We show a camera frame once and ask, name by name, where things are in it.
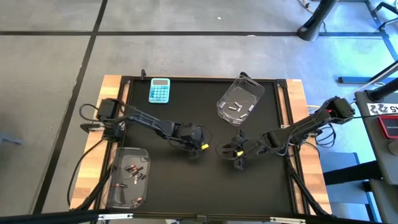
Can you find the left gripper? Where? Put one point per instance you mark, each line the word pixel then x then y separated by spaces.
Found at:
pixel 192 135

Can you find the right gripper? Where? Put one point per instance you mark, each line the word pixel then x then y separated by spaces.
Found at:
pixel 255 148

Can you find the clear plastic bin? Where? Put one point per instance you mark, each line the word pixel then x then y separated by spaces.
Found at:
pixel 239 93
pixel 124 158

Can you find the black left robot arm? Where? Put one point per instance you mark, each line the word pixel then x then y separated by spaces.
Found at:
pixel 149 123

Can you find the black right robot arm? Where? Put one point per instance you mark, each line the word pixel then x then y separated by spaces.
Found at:
pixel 304 126

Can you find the teal calculator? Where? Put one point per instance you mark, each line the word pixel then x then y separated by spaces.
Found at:
pixel 159 93

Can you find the black clamp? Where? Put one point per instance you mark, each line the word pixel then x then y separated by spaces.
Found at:
pixel 243 74
pixel 143 74

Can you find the silver mounting plate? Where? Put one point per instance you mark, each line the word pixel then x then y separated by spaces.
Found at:
pixel 287 220
pixel 115 216

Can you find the black metal beam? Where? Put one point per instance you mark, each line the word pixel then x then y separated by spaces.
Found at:
pixel 351 174

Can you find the grey side table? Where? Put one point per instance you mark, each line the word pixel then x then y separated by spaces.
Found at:
pixel 370 140

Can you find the black table foot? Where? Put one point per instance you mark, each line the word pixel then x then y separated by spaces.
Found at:
pixel 351 80

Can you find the black stand base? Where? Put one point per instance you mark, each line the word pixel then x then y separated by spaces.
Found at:
pixel 314 28

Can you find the white printed label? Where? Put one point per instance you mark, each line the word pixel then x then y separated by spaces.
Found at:
pixel 382 109

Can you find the red-rimmed black device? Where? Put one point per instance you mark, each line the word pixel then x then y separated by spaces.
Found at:
pixel 388 127

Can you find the black overhead beam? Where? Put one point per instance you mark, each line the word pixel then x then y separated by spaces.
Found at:
pixel 46 216

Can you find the grey floor object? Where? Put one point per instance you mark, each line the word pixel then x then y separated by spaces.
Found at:
pixel 11 139

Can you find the silver corner bracket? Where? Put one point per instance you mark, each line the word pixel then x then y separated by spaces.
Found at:
pixel 283 126

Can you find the black aluminium table frame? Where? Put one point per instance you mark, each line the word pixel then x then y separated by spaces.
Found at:
pixel 192 79

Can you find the black post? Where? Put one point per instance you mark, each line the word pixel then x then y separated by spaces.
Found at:
pixel 385 90

